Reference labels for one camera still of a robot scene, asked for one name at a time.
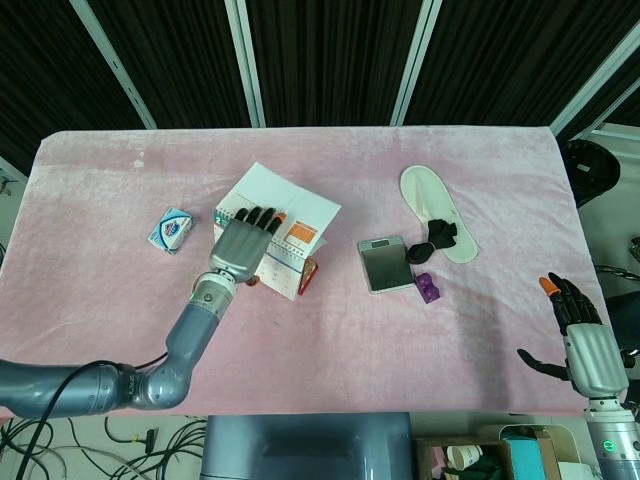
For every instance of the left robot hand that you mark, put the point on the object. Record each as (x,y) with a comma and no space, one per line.
(240,247)

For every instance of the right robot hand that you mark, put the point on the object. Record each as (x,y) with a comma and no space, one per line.
(595,355)

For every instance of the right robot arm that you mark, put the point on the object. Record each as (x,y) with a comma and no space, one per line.
(615,440)

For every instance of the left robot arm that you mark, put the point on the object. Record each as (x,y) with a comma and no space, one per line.
(195,330)

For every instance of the blue white soap packet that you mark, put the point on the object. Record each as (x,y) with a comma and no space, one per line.
(170,230)

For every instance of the pink plush tablecloth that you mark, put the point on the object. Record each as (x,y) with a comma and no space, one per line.
(320,340)

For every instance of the teal box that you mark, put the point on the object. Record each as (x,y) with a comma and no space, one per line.
(522,457)

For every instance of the brown cardboard box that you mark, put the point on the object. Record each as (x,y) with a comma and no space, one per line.
(492,432)

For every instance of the silver kitchen scale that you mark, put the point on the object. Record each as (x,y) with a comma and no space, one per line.
(387,265)

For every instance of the white paper cup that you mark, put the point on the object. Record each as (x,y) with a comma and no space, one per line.
(464,456)

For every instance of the purple toy brick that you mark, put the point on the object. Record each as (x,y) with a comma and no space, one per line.
(429,289)

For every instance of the black round stool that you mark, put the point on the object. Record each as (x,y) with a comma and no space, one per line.
(592,172)

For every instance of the white slipper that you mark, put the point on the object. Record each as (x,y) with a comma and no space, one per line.
(420,190)

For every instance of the black knotted cloth bundle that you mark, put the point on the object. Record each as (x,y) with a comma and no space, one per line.
(440,232)

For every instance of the black curtain panel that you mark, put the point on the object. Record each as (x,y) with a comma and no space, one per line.
(175,60)
(510,55)
(330,60)
(45,65)

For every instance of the grey robot torso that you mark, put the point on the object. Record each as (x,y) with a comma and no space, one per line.
(305,445)

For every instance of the white frame post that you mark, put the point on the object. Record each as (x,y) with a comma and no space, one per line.
(415,65)
(115,65)
(590,85)
(247,65)

